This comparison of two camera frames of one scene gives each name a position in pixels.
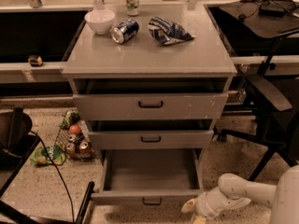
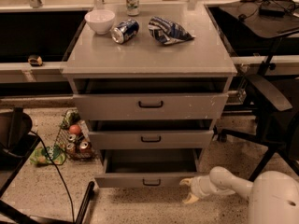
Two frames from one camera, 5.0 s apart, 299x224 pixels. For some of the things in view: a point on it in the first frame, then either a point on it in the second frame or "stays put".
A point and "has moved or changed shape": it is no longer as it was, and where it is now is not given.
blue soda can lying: [125, 32] stays put
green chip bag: [70, 118] stays put
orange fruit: [75, 129] stays put
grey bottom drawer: [156, 176] has moved or changed shape
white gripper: [203, 203] → [196, 187]
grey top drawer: [150, 99] stays put
